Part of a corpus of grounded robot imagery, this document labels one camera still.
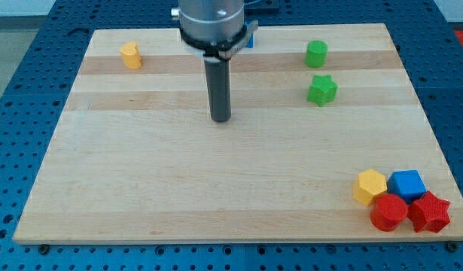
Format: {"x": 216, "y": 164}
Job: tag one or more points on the red star block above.
{"x": 429, "y": 213}

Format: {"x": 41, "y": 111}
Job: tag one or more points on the yellow heart block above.
{"x": 130, "y": 55}

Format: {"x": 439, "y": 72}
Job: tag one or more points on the blue block behind arm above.
{"x": 249, "y": 36}

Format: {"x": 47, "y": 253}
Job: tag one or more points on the red cylinder block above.
{"x": 388, "y": 213}

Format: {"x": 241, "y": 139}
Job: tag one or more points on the green star block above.
{"x": 322, "y": 90}

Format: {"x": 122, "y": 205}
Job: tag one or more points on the dark grey cylindrical pointer tool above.
{"x": 218, "y": 83}

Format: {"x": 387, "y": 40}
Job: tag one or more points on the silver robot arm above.
{"x": 211, "y": 20}

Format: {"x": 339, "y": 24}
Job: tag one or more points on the yellow hexagon block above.
{"x": 369, "y": 186}

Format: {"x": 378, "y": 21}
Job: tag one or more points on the blue cube block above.
{"x": 408, "y": 185}

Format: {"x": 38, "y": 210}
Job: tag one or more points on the green cylinder block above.
{"x": 316, "y": 53}

